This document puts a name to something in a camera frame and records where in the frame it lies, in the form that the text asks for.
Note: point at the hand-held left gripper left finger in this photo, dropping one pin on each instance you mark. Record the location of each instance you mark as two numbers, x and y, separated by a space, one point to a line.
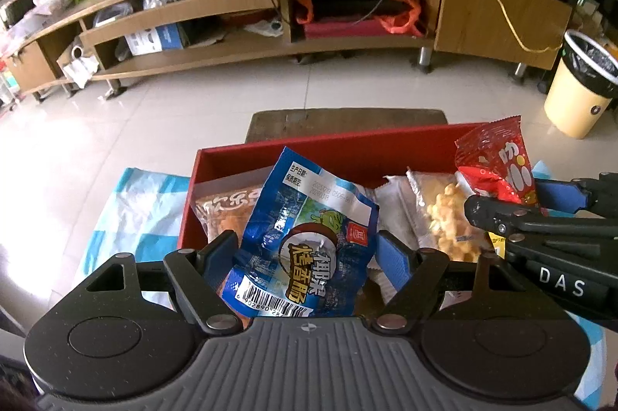
219 257

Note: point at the blue and white box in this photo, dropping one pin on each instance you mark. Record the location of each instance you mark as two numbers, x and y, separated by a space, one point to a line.
154 40

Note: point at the brown snack packet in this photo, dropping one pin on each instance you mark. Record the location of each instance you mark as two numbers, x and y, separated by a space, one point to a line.
227 218

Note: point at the yellow waffle packet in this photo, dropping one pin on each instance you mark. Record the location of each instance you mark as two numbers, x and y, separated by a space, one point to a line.
449 218

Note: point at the red snack packet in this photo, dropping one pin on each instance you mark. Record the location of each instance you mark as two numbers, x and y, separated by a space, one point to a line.
492 160

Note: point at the blue sausage packet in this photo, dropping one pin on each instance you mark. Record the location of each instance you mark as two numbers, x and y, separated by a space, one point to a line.
299 218

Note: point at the orange plastic bag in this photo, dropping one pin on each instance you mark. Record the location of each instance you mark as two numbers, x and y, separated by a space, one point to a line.
400 20

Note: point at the red cardboard box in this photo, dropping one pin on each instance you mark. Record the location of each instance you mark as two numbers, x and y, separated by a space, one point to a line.
338 155

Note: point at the cream trash bin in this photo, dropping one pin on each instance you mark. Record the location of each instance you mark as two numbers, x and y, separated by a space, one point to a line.
574 102

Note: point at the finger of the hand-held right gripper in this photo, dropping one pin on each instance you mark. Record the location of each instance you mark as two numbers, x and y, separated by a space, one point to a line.
487 213
560 194

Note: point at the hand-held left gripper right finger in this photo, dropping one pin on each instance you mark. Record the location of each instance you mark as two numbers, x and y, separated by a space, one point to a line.
391 259

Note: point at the white packet with black print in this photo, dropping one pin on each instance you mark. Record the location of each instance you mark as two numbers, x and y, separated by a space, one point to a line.
396 208

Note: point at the blue checkered cloth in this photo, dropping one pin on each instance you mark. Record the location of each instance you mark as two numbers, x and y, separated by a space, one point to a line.
140 208

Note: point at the wooden television stand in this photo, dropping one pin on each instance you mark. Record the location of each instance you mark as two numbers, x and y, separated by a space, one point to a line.
483 20

